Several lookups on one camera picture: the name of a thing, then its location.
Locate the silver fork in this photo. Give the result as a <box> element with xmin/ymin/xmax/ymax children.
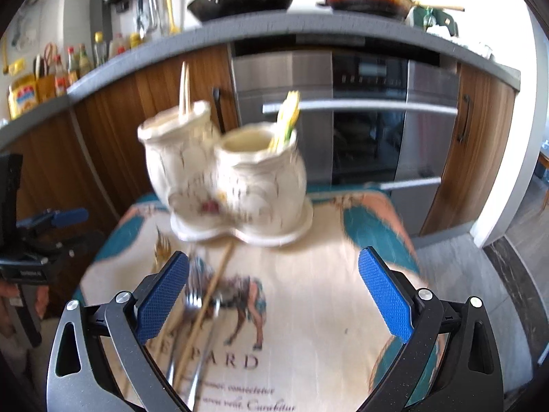
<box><xmin>166</xmin><ymin>255</ymin><xmax>204</xmax><ymax>387</ymax></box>

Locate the grey kitchen countertop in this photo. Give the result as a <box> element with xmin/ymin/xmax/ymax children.
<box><xmin>1</xmin><ymin>11</ymin><xmax>521</xmax><ymax>149</ymax></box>

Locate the person's hand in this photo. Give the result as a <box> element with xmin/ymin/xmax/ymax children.
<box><xmin>0</xmin><ymin>281</ymin><xmax>49</xmax><ymax>339</ymax></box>

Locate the yellow food package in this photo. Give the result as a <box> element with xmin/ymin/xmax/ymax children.
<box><xmin>8</xmin><ymin>73</ymin><xmax>39</xmax><ymax>120</ymax></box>

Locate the red cap sauce bottle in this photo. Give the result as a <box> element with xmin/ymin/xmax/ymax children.
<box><xmin>67</xmin><ymin>47</ymin><xmax>79</xmax><ymax>85</ymax></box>

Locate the clear oil bottle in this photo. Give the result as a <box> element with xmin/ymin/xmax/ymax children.
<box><xmin>94</xmin><ymin>31</ymin><xmax>108</xmax><ymax>67</ymax></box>

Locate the horse print table cloth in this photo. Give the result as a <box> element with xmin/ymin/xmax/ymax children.
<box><xmin>80</xmin><ymin>193</ymin><xmax>423</xmax><ymax>411</ymax></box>

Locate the cream floral ceramic utensil holder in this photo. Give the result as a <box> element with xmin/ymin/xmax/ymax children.
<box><xmin>137</xmin><ymin>101</ymin><xmax>314</xmax><ymax>247</ymax></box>

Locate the wooden cabinet door right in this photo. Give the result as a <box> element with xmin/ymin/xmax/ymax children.
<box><xmin>420</xmin><ymin>63</ymin><xmax>517</xmax><ymax>236</ymax></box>

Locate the stainless steel oven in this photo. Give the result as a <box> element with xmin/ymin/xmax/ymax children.
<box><xmin>232</xmin><ymin>49</ymin><xmax>459</xmax><ymax>236</ymax></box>

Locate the green kettle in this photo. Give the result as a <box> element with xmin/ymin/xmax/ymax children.
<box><xmin>407</xmin><ymin>5</ymin><xmax>459</xmax><ymax>37</ymax></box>

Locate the brown frying pan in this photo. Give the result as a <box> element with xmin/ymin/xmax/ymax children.
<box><xmin>316</xmin><ymin>0</ymin><xmax>464</xmax><ymax>21</ymax></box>

